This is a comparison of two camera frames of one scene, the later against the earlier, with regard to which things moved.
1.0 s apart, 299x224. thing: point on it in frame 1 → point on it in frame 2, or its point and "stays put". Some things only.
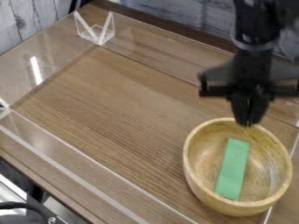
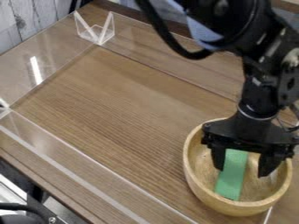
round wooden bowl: x=267 y=168 stays put
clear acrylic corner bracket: x=96 y=33 stays put
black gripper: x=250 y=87 → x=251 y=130
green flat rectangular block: x=232 y=169 stays put
